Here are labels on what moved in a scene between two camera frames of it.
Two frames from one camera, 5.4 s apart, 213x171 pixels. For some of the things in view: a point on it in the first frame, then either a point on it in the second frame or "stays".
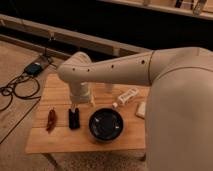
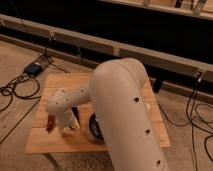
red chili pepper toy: x=51 y=120 stays
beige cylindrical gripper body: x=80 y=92 → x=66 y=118
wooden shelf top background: x=200 y=8 stays
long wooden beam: x=67 y=38 stays
